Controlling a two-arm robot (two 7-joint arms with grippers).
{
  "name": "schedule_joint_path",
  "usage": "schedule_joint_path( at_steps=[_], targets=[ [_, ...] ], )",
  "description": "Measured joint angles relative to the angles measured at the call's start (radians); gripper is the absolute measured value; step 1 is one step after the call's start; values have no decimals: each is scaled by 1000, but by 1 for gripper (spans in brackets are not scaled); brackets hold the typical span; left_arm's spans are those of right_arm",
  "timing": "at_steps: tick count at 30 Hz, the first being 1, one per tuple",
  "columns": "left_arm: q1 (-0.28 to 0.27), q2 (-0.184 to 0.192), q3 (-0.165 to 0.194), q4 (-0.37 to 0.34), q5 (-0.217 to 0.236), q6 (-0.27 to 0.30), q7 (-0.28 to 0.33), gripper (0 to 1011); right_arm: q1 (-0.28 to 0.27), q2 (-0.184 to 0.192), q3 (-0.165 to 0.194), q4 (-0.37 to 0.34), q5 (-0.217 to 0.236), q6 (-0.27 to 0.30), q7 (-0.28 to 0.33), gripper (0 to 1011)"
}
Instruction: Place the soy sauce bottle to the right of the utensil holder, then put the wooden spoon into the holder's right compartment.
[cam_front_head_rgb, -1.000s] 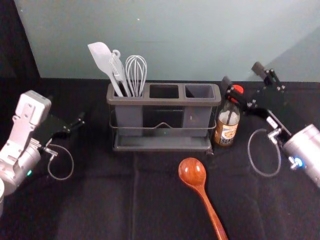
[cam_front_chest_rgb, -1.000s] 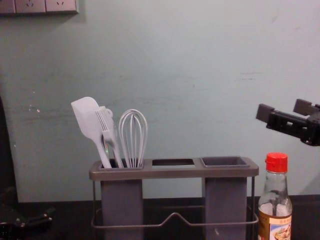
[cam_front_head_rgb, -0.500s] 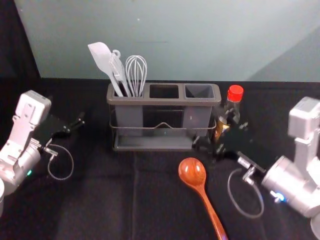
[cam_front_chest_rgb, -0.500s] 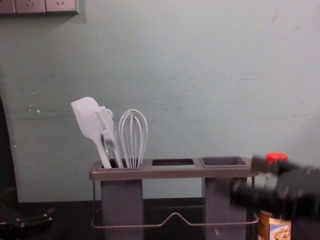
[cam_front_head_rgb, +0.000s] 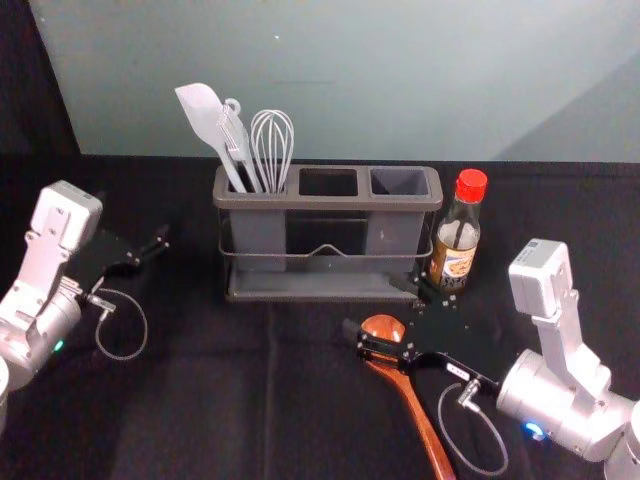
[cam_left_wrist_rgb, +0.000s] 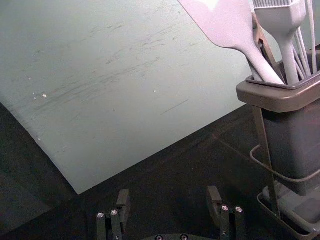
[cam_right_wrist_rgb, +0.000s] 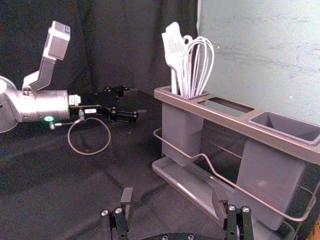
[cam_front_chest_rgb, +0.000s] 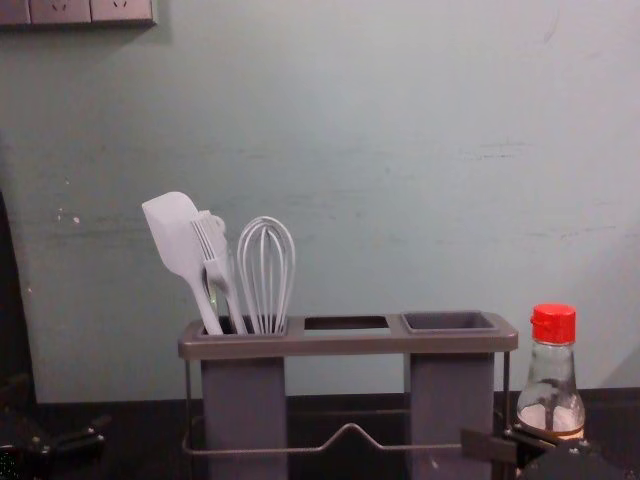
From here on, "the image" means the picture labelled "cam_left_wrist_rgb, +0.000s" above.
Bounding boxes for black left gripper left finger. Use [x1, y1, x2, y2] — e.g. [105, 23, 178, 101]
[96, 188, 132, 240]

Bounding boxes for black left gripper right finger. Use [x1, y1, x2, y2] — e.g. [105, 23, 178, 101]
[206, 185, 245, 240]

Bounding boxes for black table cloth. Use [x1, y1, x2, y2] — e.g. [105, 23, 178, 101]
[0, 101, 320, 240]

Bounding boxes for black rack with steel bars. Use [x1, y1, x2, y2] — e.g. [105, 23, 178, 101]
[249, 104, 320, 240]

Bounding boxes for grey plastic drip tray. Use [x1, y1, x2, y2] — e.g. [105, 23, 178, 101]
[267, 186, 320, 227]

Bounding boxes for dark grey utensil caddy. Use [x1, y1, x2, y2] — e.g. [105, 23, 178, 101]
[235, 71, 320, 197]

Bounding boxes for brown kitchen tongs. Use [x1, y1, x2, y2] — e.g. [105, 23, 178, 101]
[250, 12, 286, 81]

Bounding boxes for pale grey silicone spatula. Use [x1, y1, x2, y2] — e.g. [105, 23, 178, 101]
[177, 0, 286, 85]

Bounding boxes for pale grey silicone brush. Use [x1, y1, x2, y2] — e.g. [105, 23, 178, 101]
[251, 0, 307, 85]

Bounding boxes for pale scuffed wall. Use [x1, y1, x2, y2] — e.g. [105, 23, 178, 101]
[0, 0, 320, 196]

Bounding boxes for pale grey wire whisk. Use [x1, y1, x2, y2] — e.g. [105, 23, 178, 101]
[292, 0, 319, 79]

